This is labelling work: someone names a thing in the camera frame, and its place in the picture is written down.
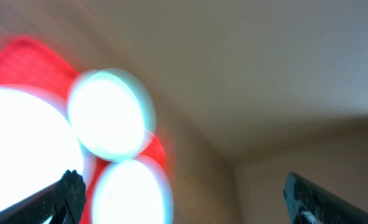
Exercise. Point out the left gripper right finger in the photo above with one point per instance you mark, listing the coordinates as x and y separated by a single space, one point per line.
309 203

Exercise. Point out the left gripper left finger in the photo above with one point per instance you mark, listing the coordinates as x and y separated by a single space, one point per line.
60 203

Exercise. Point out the white plate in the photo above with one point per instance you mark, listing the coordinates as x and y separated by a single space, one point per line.
37 143
111 113
134 191

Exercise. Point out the red plastic tray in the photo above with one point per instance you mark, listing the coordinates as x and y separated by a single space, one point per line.
26 62

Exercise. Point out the white plate top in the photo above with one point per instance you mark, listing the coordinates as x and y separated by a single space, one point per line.
111 113

